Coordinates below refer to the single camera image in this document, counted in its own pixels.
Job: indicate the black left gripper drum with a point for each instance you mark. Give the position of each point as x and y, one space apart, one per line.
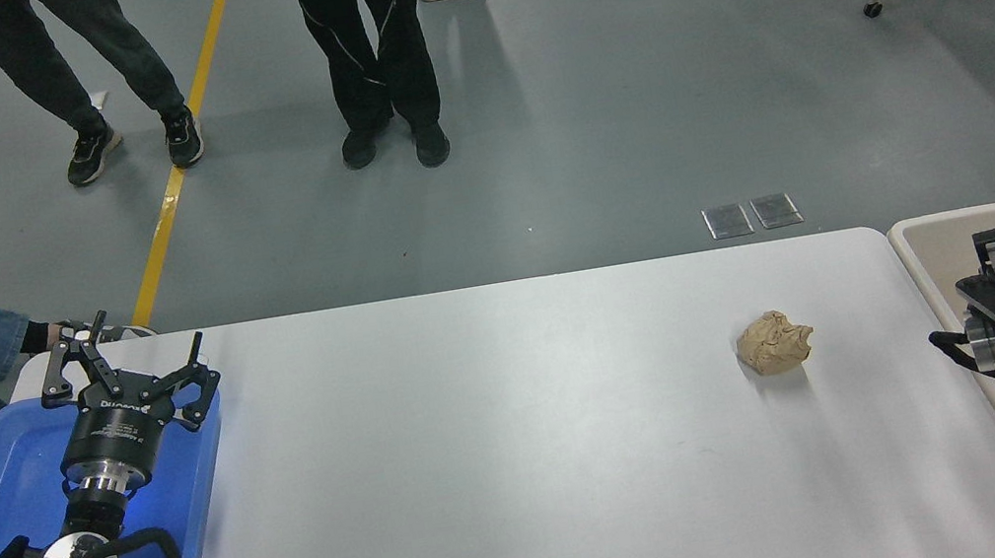
118 434

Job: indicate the tan paper ball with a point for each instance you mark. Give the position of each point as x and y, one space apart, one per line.
772 342

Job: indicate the white paper scrap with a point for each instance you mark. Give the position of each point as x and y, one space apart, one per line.
101 99

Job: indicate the metal floor plate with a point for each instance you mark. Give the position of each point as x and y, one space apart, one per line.
776 211
728 220

